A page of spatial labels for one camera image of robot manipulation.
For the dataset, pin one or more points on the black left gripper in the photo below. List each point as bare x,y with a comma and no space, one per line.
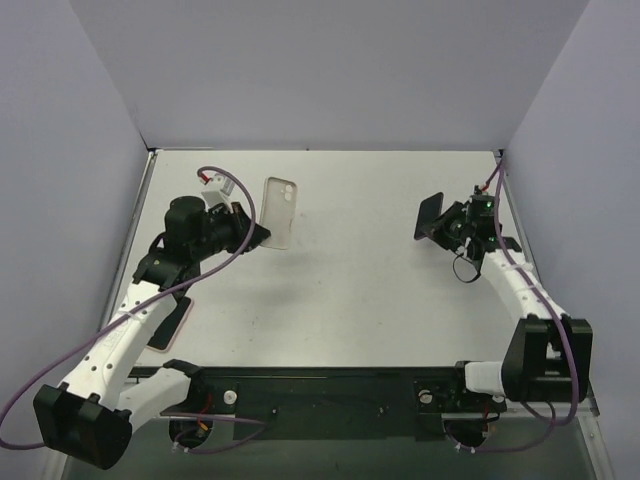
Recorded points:
239,228

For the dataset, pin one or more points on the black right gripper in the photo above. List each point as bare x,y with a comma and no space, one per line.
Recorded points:
447,227

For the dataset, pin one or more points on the black smartphone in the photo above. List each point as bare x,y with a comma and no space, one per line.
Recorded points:
429,210

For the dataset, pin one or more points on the beige phone case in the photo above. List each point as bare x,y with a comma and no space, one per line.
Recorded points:
278,212

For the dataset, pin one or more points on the black phone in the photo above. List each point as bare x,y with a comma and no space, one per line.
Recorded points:
168,330

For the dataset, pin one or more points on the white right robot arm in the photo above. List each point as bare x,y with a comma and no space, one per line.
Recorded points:
549,355

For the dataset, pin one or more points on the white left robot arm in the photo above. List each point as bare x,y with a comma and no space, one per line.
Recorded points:
89,416

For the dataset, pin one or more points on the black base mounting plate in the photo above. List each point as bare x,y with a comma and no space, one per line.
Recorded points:
342,403

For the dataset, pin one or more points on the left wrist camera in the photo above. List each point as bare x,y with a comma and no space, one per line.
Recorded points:
217,190

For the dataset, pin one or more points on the aluminium table edge rail right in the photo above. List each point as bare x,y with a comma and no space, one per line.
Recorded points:
525,240

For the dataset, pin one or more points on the aluminium table edge rail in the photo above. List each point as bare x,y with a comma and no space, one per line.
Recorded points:
120,277
525,240

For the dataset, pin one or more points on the aluminium table edge rail left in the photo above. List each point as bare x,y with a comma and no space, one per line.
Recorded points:
120,277

